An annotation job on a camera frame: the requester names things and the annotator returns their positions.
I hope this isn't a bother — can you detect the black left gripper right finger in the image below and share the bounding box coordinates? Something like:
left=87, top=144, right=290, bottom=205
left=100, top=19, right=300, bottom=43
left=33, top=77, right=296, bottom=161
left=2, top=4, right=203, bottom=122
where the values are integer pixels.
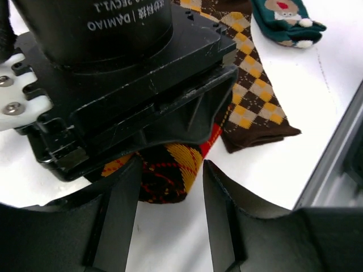
left=203, top=160, right=362, bottom=271

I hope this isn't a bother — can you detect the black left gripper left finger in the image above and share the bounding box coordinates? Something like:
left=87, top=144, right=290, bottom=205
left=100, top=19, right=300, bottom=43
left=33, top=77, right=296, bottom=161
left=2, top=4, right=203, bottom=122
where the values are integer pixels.
left=1, top=157, right=142, bottom=271

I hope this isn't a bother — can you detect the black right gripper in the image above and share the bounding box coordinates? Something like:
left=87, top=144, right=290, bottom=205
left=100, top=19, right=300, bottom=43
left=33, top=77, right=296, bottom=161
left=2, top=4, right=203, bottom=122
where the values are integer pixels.
left=12, top=1, right=238, bottom=181

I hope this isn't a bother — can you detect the black red yellow argyle sock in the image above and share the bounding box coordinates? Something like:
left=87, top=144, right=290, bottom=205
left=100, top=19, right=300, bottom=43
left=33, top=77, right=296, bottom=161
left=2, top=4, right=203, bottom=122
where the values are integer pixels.
left=101, top=122, right=222, bottom=204

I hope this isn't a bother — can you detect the brown yellow argyle sock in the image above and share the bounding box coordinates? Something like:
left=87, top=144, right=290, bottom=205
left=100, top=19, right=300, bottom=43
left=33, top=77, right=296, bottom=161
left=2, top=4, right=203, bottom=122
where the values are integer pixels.
left=176, top=1, right=301, bottom=155

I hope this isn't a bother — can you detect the dark green sock bear motif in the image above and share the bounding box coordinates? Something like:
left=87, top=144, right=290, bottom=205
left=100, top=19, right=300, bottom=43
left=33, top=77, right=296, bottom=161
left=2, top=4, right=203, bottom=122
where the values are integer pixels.
left=251, top=0, right=327, bottom=49

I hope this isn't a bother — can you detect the aluminium rail frame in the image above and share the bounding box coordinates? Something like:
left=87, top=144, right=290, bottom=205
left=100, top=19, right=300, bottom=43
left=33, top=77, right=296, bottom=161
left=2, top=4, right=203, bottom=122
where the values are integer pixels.
left=294, top=86, right=362, bottom=209

